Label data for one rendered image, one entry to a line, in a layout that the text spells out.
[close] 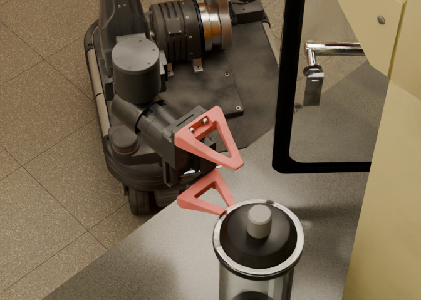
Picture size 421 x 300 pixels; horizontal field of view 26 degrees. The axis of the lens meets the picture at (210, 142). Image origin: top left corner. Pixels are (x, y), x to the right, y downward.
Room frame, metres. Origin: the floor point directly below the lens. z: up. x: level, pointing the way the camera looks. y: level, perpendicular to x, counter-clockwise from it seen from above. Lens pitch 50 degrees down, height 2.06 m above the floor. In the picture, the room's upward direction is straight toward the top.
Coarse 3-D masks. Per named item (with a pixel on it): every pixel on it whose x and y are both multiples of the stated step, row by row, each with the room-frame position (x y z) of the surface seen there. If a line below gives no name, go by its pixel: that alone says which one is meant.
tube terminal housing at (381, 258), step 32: (416, 0) 0.61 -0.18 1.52; (416, 32) 0.60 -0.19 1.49; (416, 64) 0.60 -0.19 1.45; (416, 96) 0.59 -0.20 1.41; (384, 128) 0.61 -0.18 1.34; (416, 128) 0.59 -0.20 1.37; (384, 160) 0.61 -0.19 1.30; (416, 160) 0.58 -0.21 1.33; (384, 192) 0.60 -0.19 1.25; (416, 192) 0.57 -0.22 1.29; (384, 224) 0.59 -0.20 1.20; (416, 224) 0.56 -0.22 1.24; (352, 256) 0.62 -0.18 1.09; (384, 256) 0.58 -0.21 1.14; (416, 256) 0.56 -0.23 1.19; (352, 288) 0.61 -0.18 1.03; (384, 288) 0.58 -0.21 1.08; (416, 288) 0.55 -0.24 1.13
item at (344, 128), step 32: (320, 0) 0.83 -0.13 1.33; (320, 32) 0.83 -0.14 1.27; (352, 32) 0.83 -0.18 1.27; (320, 64) 0.83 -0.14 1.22; (352, 64) 0.83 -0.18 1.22; (352, 96) 0.83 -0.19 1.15; (384, 96) 0.83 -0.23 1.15; (320, 128) 0.83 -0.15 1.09; (352, 128) 0.83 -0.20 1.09; (320, 160) 0.83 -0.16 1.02; (352, 160) 0.83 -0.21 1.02
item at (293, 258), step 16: (224, 256) 0.57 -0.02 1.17; (224, 272) 0.58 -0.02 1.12; (240, 272) 0.55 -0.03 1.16; (256, 272) 0.55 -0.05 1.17; (272, 272) 0.55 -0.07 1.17; (288, 272) 0.57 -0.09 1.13; (224, 288) 0.57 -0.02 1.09; (240, 288) 0.56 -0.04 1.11; (256, 288) 0.55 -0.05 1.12; (272, 288) 0.56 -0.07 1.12
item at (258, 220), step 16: (240, 208) 0.63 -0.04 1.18; (256, 208) 0.61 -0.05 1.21; (272, 208) 0.63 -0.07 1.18; (224, 224) 0.61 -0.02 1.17; (240, 224) 0.60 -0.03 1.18; (256, 224) 0.59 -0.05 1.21; (272, 224) 0.60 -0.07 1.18; (288, 224) 0.60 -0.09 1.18; (224, 240) 0.59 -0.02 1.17; (240, 240) 0.58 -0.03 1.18; (256, 240) 0.58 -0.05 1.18; (272, 240) 0.58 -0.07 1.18; (288, 240) 0.58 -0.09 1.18; (240, 256) 0.56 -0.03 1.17; (256, 256) 0.56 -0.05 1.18; (272, 256) 0.56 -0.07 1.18; (288, 256) 0.57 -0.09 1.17
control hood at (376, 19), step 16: (352, 0) 0.66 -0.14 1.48; (368, 0) 0.65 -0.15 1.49; (384, 0) 0.63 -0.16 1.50; (400, 0) 0.62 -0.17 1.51; (352, 16) 0.66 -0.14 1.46; (368, 16) 0.64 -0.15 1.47; (384, 16) 0.63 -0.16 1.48; (400, 16) 0.62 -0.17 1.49; (368, 32) 0.64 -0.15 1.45; (384, 32) 0.63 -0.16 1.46; (368, 48) 0.64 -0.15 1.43; (384, 48) 0.63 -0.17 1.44; (384, 64) 0.62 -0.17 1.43
